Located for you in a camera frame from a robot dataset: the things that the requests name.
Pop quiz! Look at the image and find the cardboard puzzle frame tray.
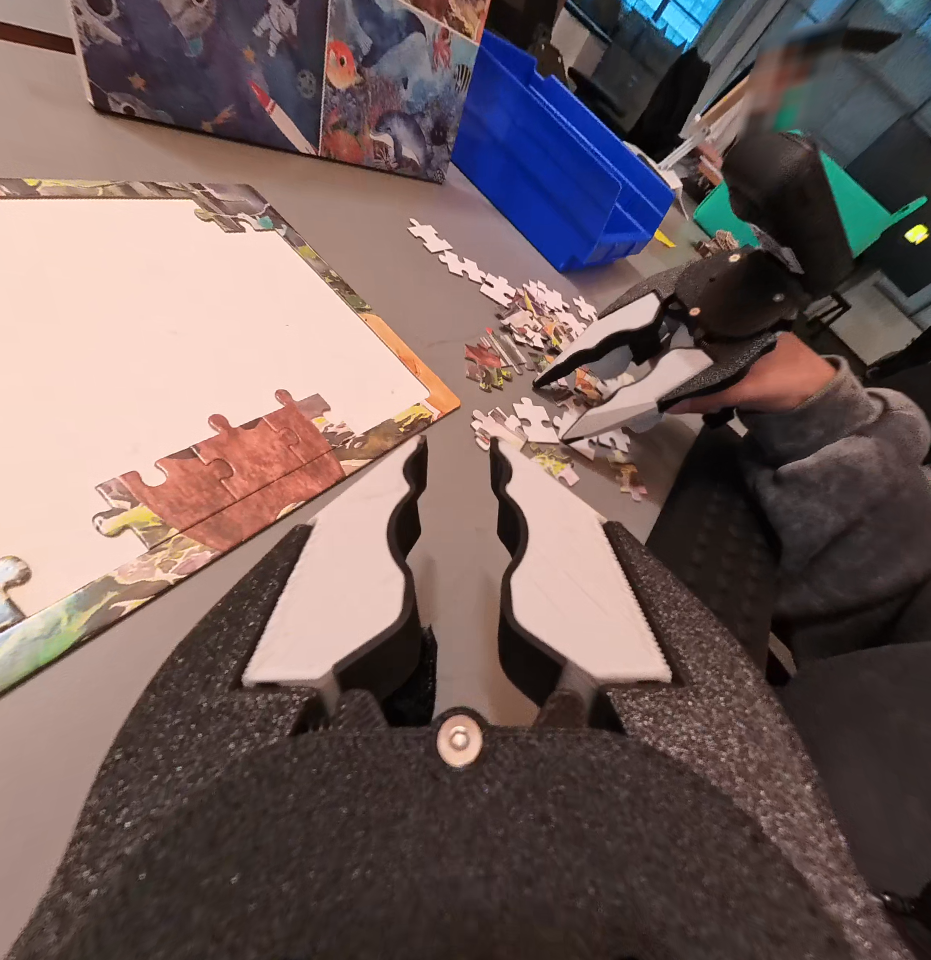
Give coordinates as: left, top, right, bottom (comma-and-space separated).
0, 176, 463, 702

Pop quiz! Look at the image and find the green and yellow puzzle piece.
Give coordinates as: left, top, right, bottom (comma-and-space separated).
92, 480, 170, 550

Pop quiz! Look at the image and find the person's right hand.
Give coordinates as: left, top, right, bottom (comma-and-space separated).
685, 332, 839, 421

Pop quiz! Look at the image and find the pile of puzzle pieces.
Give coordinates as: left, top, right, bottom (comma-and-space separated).
407, 217, 650, 502

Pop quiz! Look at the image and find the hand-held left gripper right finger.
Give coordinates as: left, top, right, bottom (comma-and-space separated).
489, 437, 673, 714

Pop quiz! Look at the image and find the large green plastic crate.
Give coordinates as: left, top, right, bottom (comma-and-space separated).
692, 146, 929, 260

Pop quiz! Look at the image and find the brown puzzle piece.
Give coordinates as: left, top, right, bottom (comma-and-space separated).
191, 411, 305, 485
139, 442, 236, 526
272, 388, 358, 459

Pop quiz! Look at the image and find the dark leafy puzzle piece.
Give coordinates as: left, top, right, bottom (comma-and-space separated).
0, 555, 33, 633

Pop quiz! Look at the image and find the black dimpled chair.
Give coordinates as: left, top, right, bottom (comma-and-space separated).
645, 420, 931, 960

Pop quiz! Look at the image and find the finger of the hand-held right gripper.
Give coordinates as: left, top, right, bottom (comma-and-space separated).
559, 345, 717, 444
533, 291, 667, 393

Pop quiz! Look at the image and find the adjacent grey desk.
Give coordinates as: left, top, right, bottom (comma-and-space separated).
0, 0, 80, 55

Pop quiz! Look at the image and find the blue plastic bin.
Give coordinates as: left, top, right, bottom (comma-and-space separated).
450, 30, 675, 273

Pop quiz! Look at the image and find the person's right forearm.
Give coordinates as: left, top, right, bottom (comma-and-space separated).
735, 356, 931, 639

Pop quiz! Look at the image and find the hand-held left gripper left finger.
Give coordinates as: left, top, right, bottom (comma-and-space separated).
242, 435, 429, 714

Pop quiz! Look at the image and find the printed puzzle box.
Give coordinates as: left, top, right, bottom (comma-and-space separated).
68, 0, 491, 183

